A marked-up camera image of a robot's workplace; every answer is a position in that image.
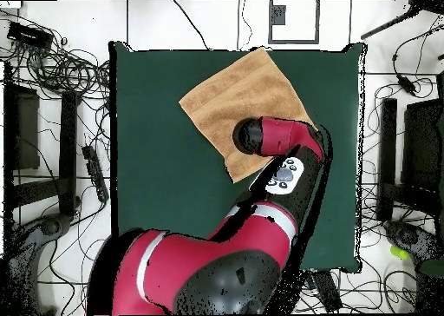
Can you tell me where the grey black chair base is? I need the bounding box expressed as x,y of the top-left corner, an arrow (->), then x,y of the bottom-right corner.
382,220 -> 444,313
0,213 -> 72,315

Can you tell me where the black rectangular floor box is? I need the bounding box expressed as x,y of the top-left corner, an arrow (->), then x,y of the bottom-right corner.
311,270 -> 343,313

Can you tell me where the black network switch box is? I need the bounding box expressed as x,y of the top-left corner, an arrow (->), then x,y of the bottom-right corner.
7,20 -> 55,50

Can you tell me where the black power adapter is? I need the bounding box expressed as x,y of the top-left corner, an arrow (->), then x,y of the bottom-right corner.
396,74 -> 417,96

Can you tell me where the orange terry towel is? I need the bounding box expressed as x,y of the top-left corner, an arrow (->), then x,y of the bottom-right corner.
179,47 -> 317,184

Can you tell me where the grey square floor frame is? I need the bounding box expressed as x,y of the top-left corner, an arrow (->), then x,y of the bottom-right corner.
267,0 -> 321,45

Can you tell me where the black cable tangle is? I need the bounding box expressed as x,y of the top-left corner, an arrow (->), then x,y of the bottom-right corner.
0,10 -> 112,103

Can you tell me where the dark green floor object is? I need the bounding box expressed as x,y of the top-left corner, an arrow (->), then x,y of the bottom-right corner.
417,258 -> 444,279

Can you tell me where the yellow-green ball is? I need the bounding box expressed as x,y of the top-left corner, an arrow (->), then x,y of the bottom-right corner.
389,245 -> 411,260

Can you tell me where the black power strip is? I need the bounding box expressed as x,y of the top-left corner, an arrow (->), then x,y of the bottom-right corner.
82,144 -> 109,203

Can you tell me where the dark green table cloth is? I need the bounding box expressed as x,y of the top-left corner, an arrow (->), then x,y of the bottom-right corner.
108,41 -> 368,274

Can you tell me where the black metal frame stand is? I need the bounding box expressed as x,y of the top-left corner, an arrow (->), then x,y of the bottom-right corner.
376,70 -> 444,221
3,61 -> 82,220

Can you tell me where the black tripod pole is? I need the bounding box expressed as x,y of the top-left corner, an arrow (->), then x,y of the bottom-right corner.
360,0 -> 444,41

